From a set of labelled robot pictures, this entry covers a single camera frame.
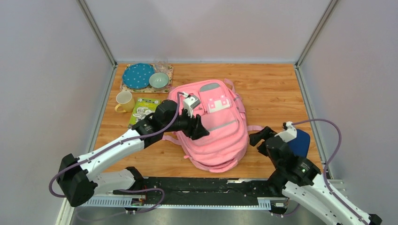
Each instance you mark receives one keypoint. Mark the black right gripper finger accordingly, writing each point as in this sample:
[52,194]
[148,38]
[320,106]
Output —
[256,138]
[268,132]

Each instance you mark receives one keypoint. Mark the blue zip pencil case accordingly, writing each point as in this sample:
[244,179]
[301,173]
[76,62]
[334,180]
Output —
[300,145]

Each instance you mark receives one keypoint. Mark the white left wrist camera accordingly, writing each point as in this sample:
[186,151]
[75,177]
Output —
[190,102]

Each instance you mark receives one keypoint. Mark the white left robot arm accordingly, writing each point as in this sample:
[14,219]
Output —
[80,178]

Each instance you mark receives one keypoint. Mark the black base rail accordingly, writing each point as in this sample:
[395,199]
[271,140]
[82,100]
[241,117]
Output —
[208,193]

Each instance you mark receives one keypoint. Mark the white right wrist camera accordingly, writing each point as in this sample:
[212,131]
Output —
[288,133]

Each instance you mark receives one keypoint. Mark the pink backpack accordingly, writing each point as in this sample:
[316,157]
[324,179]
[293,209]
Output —
[224,116]

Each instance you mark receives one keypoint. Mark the blue dotted plate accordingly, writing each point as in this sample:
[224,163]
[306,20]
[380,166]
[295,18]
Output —
[137,76]

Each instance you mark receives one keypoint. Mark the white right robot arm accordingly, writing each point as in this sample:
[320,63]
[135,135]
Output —
[326,202]

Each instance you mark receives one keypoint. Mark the yellow mug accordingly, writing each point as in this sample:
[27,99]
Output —
[125,102]

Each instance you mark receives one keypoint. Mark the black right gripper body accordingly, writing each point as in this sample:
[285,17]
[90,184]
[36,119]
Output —
[276,166]

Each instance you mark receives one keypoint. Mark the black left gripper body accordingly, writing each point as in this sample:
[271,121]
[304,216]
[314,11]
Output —
[181,123]

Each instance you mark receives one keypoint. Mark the clear drinking glass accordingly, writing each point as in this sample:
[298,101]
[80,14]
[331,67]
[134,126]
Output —
[161,64]

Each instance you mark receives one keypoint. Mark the green comic book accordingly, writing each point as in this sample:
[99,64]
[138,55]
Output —
[143,107]

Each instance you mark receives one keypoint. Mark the light green bowl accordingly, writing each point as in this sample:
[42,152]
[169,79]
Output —
[159,80]

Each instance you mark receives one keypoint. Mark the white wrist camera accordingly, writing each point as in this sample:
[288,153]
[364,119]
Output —
[288,133]
[190,102]

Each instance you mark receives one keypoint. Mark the floral tray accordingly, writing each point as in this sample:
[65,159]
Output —
[149,89]

